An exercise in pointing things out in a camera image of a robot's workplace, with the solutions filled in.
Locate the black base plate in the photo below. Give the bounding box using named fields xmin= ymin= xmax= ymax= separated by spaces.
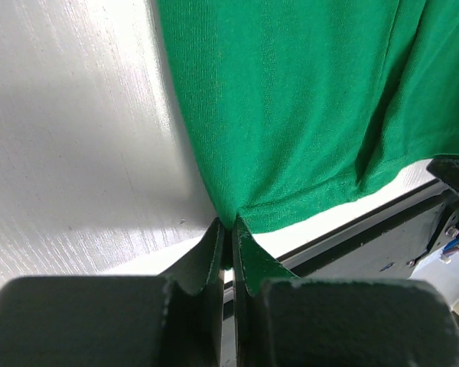
xmin=278 ymin=180 xmax=459 ymax=279

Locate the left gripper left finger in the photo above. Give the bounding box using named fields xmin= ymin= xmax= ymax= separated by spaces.
xmin=0 ymin=219 xmax=225 ymax=366

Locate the green t shirt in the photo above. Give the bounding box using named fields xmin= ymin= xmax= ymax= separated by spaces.
xmin=158 ymin=1 xmax=459 ymax=233

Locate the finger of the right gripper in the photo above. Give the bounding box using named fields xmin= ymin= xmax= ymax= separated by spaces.
xmin=427 ymin=156 xmax=459 ymax=197

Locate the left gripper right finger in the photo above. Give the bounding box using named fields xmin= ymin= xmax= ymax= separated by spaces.
xmin=232 ymin=218 xmax=459 ymax=366

